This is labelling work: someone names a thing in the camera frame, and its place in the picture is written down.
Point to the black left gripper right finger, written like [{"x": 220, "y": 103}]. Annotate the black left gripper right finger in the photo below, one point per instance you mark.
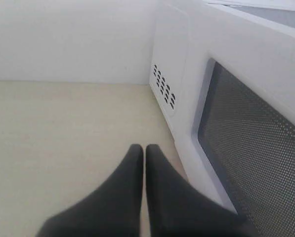
[{"x": 176, "y": 209}]

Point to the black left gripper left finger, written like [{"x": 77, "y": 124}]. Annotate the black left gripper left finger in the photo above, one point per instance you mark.
[{"x": 112, "y": 210}]

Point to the white microwave door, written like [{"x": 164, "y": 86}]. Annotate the white microwave door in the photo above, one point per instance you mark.
[{"x": 237, "y": 112}]

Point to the white microwave oven body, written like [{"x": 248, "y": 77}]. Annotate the white microwave oven body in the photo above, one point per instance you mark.
[{"x": 172, "y": 61}]

